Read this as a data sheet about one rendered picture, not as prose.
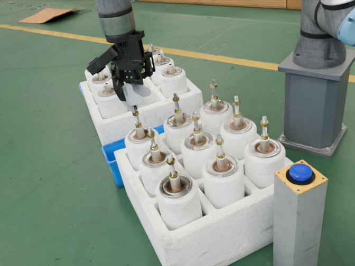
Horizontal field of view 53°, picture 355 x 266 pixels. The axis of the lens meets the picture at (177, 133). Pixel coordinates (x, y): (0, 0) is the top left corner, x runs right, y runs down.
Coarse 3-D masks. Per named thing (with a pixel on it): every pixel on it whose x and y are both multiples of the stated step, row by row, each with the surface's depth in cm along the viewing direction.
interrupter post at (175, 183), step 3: (177, 177) 76; (171, 180) 77; (174, 180) 76; (177, 180) 77; (171, 183) 77; (174, 183) 77; (177, 183) 77; (180, 183) 78; (171, 186) 78; (174, 186) 77; (177, 186) 77; (180, 186) 78
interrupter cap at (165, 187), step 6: (180, 174) 81; (162, 180) 80; (168, 180) 80; (180, 180) 80; (186, 180) 79; (162, 186) 79; (168, 186) 79; (186, 186) 78; (192, 186) 78; (162, 192) 77; (168, 192) 77; (174, 192) 77; (180, 192) 76; (186, 192) 76
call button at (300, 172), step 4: (296, 164) 67; (300, 164) 67; (304, 164) 67; (292, 168) 66; (296, 168) 66; (300, 168) 66; (304, 168) 66; (308, 168) 66; (292, 172) 66; (296, 172) 65; (300, 172) 65; (304, 172) 65; (308, 172) 65; (292, 176) 66; (296, 176) 65; (300, 176) 65; (304, 176) 64; (308, 176) 64; (300, 180) 65; (304, 180) 65
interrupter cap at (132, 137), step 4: (144, 128) 99; (132, 132) 98; (128, 136) 97; (132, 136) 97; (136, 136) 97; (144, 136) 97; (128, 140) 96; (132, 140) 95; (136, 140) 95; (140, 140) 95; (144, 140) 94; (148, 140) 94
